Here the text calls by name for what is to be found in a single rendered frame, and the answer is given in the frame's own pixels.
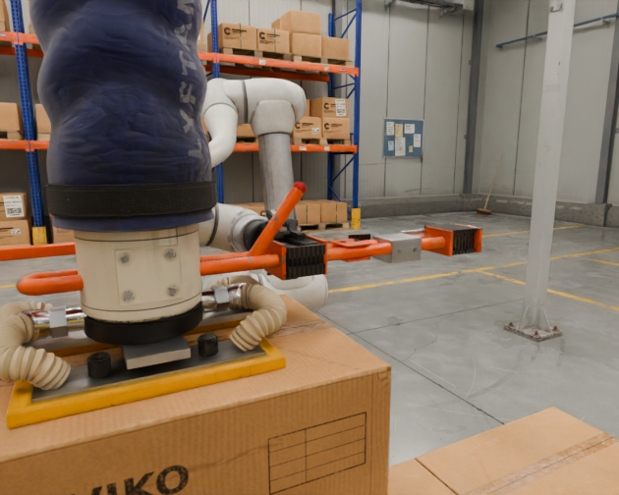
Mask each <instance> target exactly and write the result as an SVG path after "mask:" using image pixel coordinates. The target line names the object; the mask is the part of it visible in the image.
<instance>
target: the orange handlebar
mask: <svg viewBox="0 0 619 495"><path fill-rule="evenodd" d="M414 236H417V237H421V238H422V245H421V247H422V250H425V249H433V248H444V247H445V239H444V238H443V237H436V238H432V237H431V235H430V234H423V235H414ZM330 243H332V244H327V261H333V260H343V261H345V262H353V261H361V260H370V257H368V256H375V255H383V254H389V253H390V252H391V251H392V249H393V248H392V246H391V245H390V244H389V243H379V242H378V240H376V239H373V240H363V241H360V240H356V239H344V240H333V241H330ZM73 254H76V248H75V243H62V244H49V245H36V246H24V247H0V261H6V260H17V259H28V258H40V257H50V256H62V255H73ZM247 254H248V251H246V252H236V253H226V254H216V255H207V256H200V257H199V259H200V260H202V262H201V263H200V267H199V271H200V276H208V275H216V274H225V273H233V272H242V271H250V270H258V269H266V268H274V267H278V266H279V257H278V255H277V254H270V253H269V251H268V250H266V251H265V252H264V254H263V255H259V256H249V257H246V255H247ZM238 256H239V257H240V258H237V257H238ZM241 256H242V257H241ZM227 257H228V258H230V257H232V258H230V259H226V258H227ZM233 257H236V258H233ZM219 258H221V260H215V259H219ZM222 258H225V259H222ZM211 259H213V260H211ZM204 260H206V261H204ZM207 260H211V261H207ZM16 287H17V290H18V291H19V292H20V293H21V294H23V295H27V296H42V295H50V294H59V293H67V292H75V291H82V290H83V288H84V281H83V279H82V277H81V275H78V269H69V270H59V271H49V272H39V273H33V274H29V275H26V276H24V277H22V278H21V279H19V281H18V282H17V286H16Z"/></svg>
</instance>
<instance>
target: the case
mask: <svg viewBox="0 0 619 495"><path fill-rule="evenodd" d="M278 296H279V297H280V298H281V299H282V300H283V302H284V304H285V306H286V308H287V315H286V318H287V319H286V322H285V324H283V325H282V326H281V327H280V328H279V330H278V331H276V332H273V333H272V334H271V335H269V334H268V335H267V336H266V337H265V336H264V337H265V338H266V339H267V340H268V341H269V342H270V343H271V344H272V345H273V346H274V347H275V348H276V349H277V350H279V351H280V352H281V353H282V354H283V355H284V356H285V358H286V367H285V368H282V369H277V370H273V371H269V372H264V373H261V374H256V375H252V376H247V377H243V378H238V379H234V380H229V381H225V382H220V383H216V384H211V385H207V386H202V387H198V388H194V389H190V390H185V391H181V392H177V393H172V394H168V395H163V396H159V397H154V398H150V399H145V400H141V401H136V402H132V403H127V404H124V405H119V406H115V407H110V408H106V409H101V410H97V411H92V412H84V413H79V414H75V415H70V416H66V417H61V418H57V419H52V420H48V421H43V422H40V423H35V424H31V425H26V426H22V427H17V428H13V429H9V428H8V427H7V425H6V418H5V417H6V413H7V409H8V406H9V402H10V399H11V395H12V391H13V387H14V383H15V381H14V380H13V379H10V380H8V381H5V380H2V379H1V378H0V495H388V471H389V434H390V397H391V365H390V364H388V363H387V362H385V361H384V360H382V359H381V358H379V357H377V356H376V355H374V354H373V353H372V352H370V351H369V350H367V349H366V348H364V347H363V346H361V345H360V344H358V343H357V342H355V341H354V340H353V339H351V338H350V337H348V336H347V335H345V334H344V333H342V332H341V331H339V330H338V329H336V328H335V327H333V326H332V325H331V324H329V323H328V322H326V321H325V320H323V319H322V318H320V317H319V316H317V315H316V314H314V313H313V312H312V311H310V310H309V309H307V308H306V307H304V306H303V305H301V304H300V303H298V302H296V301H295V300H294V299H292V298H291V297H289V296H288V295H286V294H284V295H278Z"/></svg>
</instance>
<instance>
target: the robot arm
mask: <svg viewBox="0 0 619 495"><path fill-rule="evenodd" d="M306 108H307V103H306V97H305V93H304V91H303V89H302V88H301V87H299V86H298V85H297V84H295V83H293V82H288V81H285V80H279V79H251V80H243V81H227V80H225V79H213V80H211V81H209V82H208V83H207V91H206V96H205V100H204V103H203V107H202V112H201V115H202V118H203V120H204V123H205V125H206V127H207V129H208V131H209V133H210V135H211V138H212V141H211V142H210V143H209V144H208V145H209V149H210V155H211V165H212V168H213V167H215V166H216V165H218V164H220V163H221V162H223V161H224V160H225V159H226V158H228V157H229V155H230V154H231V153H232V151H233V150H234V147H235V144H236V134H237V125H240V124H251V128H252V130H253V134H254V135H255V137H256V138H257V140H258V150H259V160H260V170H261V179H262V189H263V200H264V210H265V217H262V216H259V215H258V214H257V213H255V212H253V211H251V210H249V209H246V208H243V207H241V206H237V205H229V204H222V203H217V202H216V205H215V206H214V207H213V208H212V211H213V214H214V216H215V217H214V218H213V219H211V220H208V221H205V222H201V223H198V240H199V245H200V246H206V247H211V248H218V249H222V250H226V251H229V252H246V251H250V249H251V248H252V246H253V244H254V243H255V241H256V240H257V238H258V237H259V236H260V234H261V233H262V231H263V230H264V228H265V227H266V225H267V224H268V222H269V221H270V219H271V218H272V216H273V215H274V213H275V212H276V210H277V209H278V207H279V206H280V204H281V203H282V201H283V200H284V198H285V197H286V196H287V194H288V193H289V191H290V190H291V188H292V187H293V185H294V176H293V166H292V156H291V145H290V138H289V136H290V135H291V134H292V131H293V130H294V125H295V122H299V121H300V120H301V119H302V118H303V117H304V114H305V112H306ZM274 238H286V242H287V243H289V244H292V245H295V246H298V247H299V246H309V245H319V242H316V241H313V240H310V239H306V234H305V233H303V232H300V231H299V230H298V220H297V210H296V206H295V207H294V209H293V210H292V212H291V213H290V215H289V216H288V218H287V219H286V221H285V222H284V224H283V225H282V227H281V228H280V230H279V231H278V233H277V234H276V236H275V237H274ZM242 274H243V275H249V276H251V277H254V278H255V279H256V280H257V282H258V283H259V285H260V286H265V287H266V288H269V289H270V290H273V291H274V292H275V293H276V294H277V295H284V294H286V295H288V296H289V297H291V298H292V299H294V300H295V301H296V302H298V303H300V304H301V305H303V306H304V307H306V308H307V309H309V310H310V311H312V312H315V311H317V310H319V309H320V308H321V307H322V306H323V305H324V304H325V303H326V302H327V298H328V284H327V280H326V278H325V276H324V275H323V274H321V275H313V276H306V277H299V278H291V279H289V278H287V272H286V280H284V281H282V280H280V279H279V278H277V277H275V276H274V275H272V274H270V273H268V272H267V271H265V270H264V269H261V274H252V273H250V271H242V272H233V273H225V274H216V275H208V276H205V278H204V281H203V285H202V290H203V291H204V290H205V289H207V288H209V287H210V285H211V284H212V283H216V282H217V280H222V279H223V278H226V279H227V278H228V277H232V276H235V275H242Z"/></svg>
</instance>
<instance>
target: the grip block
mask: <svg viewBox="0 0 619 495"><path fill-rule="evenodd" d="M306 239H310V240H313V241H316V242H319V245H309V246H299V247H298V246H295V245H292V244H289V243H287V242H286V238H274V239H273V240H272V242H271V243H270V245H269V246H268V248H267V250H268V251H269V253H270V254H277V255H278V257H279V266H278V267H274V268H266V269H264V270H265V271H267V272H268V273H270V274H272V275H274V276H275V277H277V278H279V279H280V280H282V281H284V280H286V272H287V278H289V279H291V278H299V277H306V276H313V275H321V274H323V275H327V241H326V240H323V239H320V238H317V237H314V236H311V235H307V234H306Z"/></svg>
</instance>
